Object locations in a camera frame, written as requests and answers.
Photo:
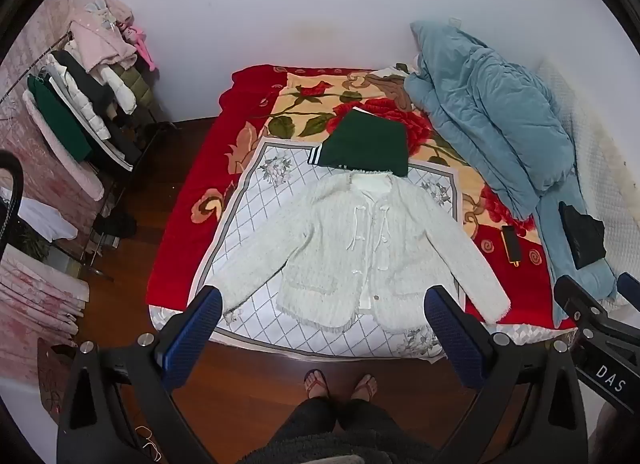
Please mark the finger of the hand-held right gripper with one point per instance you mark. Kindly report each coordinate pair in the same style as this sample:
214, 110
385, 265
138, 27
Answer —
631, 285
575, 296

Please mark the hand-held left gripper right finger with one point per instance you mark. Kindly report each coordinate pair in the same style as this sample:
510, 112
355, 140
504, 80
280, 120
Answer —
450, 336

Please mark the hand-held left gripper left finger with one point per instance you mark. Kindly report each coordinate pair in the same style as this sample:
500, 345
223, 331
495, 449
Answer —
200, 324

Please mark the white fuzzy jacket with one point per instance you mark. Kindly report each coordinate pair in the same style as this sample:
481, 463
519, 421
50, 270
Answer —
320, 244

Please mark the black metal clothes rack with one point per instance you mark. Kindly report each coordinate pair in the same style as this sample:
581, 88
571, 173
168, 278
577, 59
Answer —
155, 136

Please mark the black cloth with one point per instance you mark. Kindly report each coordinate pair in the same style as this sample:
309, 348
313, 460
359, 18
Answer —
582, 239

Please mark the black phone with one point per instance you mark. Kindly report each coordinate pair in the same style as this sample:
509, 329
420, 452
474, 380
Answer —
511, 244

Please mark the person's right leg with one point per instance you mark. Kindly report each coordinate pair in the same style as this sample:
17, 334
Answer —
365, 409

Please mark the person's leg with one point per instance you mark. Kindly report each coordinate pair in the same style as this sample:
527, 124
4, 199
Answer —
365, 409
312, 409

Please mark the white textured bed sheet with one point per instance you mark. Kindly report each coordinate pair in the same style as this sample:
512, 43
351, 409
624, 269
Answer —
605, 168

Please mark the person's left leg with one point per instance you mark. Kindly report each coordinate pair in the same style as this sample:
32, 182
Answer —
312, 409

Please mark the white diamond-patterned bed cover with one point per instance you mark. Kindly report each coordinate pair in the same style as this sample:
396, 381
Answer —
260, 194

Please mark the brown patterned cloth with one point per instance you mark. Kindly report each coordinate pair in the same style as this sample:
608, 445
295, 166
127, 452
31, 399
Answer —
55, 379

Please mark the red floral blanket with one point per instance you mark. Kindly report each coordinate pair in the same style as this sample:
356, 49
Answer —
200, 163

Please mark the folded pink floral fabric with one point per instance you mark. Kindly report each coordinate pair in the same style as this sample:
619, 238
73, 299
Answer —
35, 294

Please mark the white cloth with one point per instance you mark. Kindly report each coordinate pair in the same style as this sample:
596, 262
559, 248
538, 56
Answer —
45, 219

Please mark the blue quilt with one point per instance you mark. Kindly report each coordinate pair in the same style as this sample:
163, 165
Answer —
490, 118

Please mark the hanging black coat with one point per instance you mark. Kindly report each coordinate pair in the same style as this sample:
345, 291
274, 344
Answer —
117, 143

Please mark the pink fluffy robe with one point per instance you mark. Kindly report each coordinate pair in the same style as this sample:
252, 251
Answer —
65, 168

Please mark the folded dark green jacket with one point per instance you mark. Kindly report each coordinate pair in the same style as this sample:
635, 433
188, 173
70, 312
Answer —
370, 143

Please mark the black curved tube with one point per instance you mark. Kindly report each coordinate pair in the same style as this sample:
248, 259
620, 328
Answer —
17, 183

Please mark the olive puffer coat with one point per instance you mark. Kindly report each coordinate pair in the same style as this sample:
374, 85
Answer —
140, 86

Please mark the white puffer coat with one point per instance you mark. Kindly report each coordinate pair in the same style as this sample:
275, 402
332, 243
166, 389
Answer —
120, 88

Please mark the hanging green garment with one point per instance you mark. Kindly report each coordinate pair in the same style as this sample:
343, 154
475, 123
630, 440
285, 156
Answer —
55, 113

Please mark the bright pink cloth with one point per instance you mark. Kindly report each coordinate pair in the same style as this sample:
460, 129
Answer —
142, 51

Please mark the pale pink fuzzy jacket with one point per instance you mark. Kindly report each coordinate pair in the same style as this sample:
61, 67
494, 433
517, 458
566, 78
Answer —
100, 38

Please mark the pink floral curtain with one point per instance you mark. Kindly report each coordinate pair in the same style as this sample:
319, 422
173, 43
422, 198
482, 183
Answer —
30, 43

